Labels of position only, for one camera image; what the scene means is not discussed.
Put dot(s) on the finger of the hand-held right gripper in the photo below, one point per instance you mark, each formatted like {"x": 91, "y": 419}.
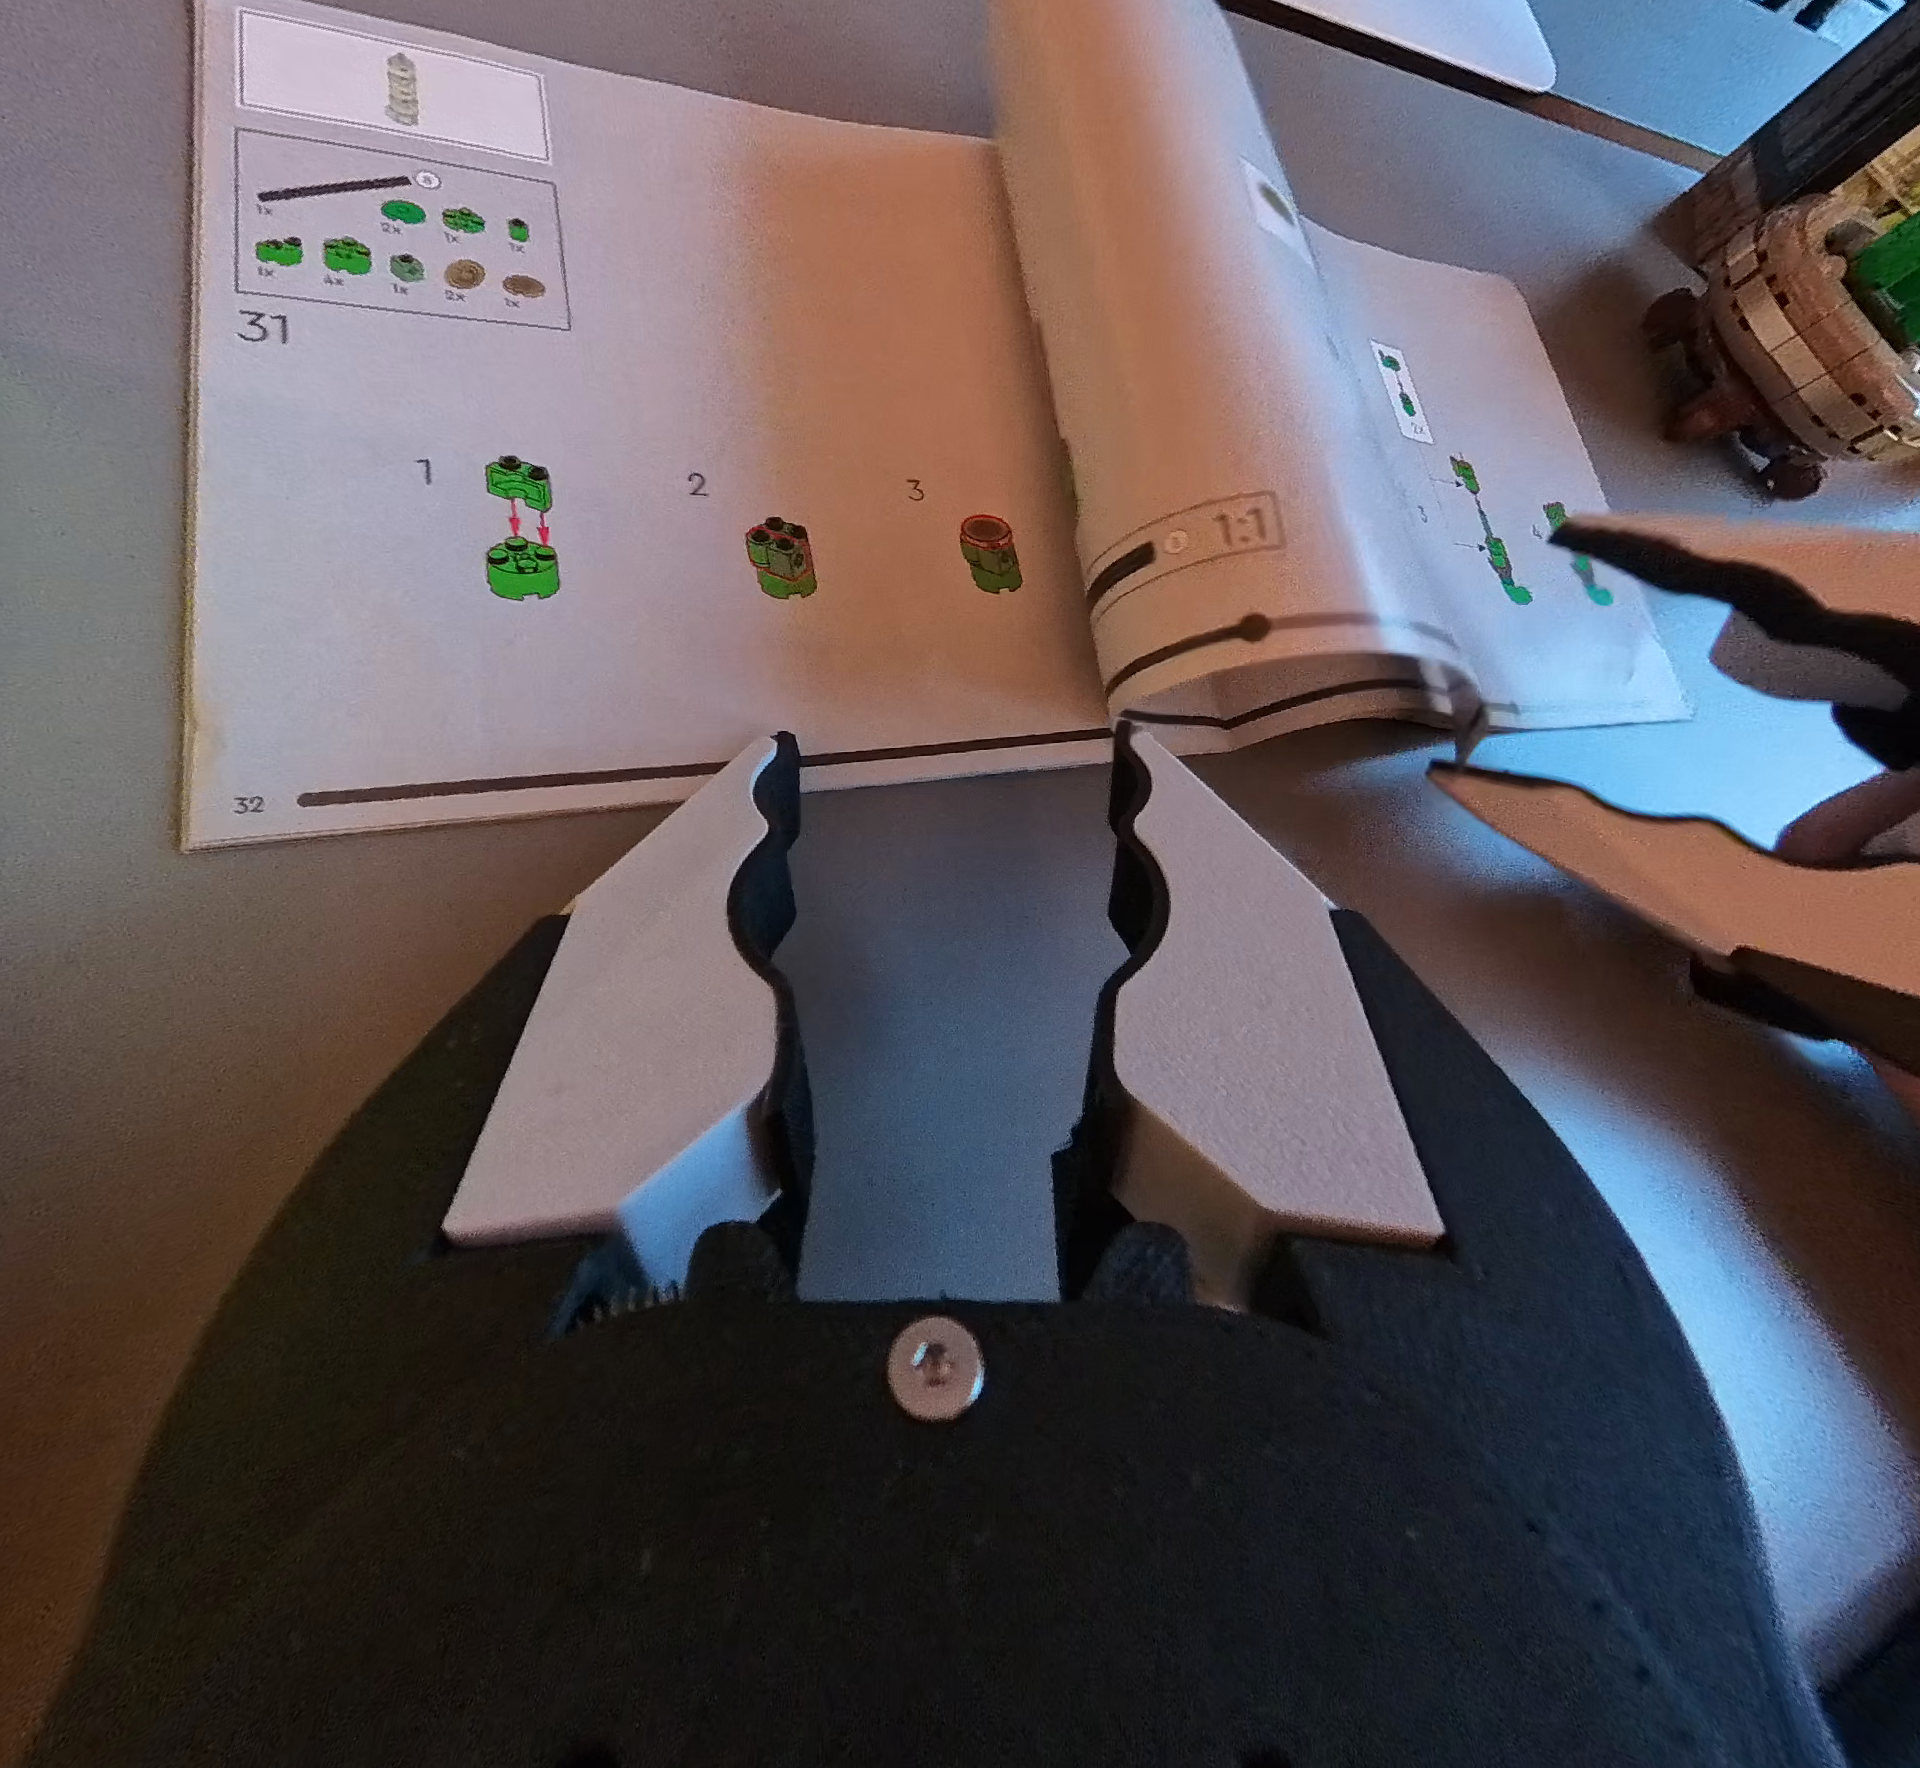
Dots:
{"x": 1725, "y": 900}
{"x": 1846, "y": 566}

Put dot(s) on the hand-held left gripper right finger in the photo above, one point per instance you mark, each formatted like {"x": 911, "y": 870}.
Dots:
{"x": 1262, "y": 1047}

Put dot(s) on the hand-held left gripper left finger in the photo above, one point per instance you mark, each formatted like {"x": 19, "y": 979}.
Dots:
{"x": 629, "y": 1047}

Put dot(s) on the green brick bamboo model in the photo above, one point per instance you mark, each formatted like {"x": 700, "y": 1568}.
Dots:
{"x": 1786, "y": 299}

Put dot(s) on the building instruction booklet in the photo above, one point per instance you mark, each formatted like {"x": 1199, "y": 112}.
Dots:
{"x": 602, "y": 374}

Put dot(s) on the grey desk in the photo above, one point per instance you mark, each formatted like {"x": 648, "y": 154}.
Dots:
{"x": 121, "y": 1047}

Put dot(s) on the person's right hand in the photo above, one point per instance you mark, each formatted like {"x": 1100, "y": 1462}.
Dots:
{"x": 1854, "y": 824}

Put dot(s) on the bamboo set box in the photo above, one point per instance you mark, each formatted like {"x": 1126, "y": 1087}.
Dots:
{"x": 1846, "y": 119}

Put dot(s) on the adjoining grey table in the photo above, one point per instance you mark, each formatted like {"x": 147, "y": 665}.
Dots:
{"x": 1649, "y": 43}

